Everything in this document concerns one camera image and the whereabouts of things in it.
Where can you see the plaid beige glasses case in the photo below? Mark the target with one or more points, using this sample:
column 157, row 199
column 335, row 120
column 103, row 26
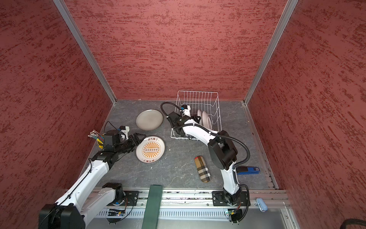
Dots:
column 202, row 169

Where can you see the white plate orange sunburst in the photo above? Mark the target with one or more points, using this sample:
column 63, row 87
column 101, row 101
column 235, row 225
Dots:
column 150, row 150

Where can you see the white wire dish rack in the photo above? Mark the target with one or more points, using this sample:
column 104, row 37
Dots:
column 205, row 101

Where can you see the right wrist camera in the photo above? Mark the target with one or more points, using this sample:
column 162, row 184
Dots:
column 186, row 110

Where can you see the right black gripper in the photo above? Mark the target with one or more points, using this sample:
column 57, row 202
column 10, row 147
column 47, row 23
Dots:
column 196, row 118

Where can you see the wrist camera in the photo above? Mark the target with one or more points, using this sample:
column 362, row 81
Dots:
column 123, row 131
column 186, row 110

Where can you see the plain grey ceramic plate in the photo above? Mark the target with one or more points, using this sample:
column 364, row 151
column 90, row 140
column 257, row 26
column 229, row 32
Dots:
column 149, row 120

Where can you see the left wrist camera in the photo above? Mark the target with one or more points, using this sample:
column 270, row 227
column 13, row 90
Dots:
column 123, row 131

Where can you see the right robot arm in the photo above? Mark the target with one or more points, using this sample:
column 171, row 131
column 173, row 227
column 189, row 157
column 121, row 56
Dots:
column 222, row 151

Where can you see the white plate green red rim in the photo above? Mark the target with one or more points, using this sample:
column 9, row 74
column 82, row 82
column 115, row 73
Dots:
column 206, row 120

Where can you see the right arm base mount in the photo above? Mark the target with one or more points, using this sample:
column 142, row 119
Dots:
column 223, row 198

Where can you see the blue black stapler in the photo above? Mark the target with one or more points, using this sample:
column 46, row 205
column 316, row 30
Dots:
column 242, row 170

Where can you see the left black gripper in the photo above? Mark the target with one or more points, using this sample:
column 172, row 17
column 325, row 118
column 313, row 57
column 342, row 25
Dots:
column 137, row 139

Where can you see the bundle of coloured pens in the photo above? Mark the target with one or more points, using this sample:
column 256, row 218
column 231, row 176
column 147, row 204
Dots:
column 93, row 134

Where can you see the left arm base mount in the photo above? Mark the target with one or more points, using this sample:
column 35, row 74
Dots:
column 130, row 198

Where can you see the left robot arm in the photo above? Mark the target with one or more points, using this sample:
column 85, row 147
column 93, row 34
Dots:
column 73, row 210

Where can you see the light blue small object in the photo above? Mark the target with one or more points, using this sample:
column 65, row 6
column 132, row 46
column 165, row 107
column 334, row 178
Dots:
column 261, row 205

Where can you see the yellow pen cup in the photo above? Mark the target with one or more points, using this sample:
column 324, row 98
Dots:
column 100, row 142

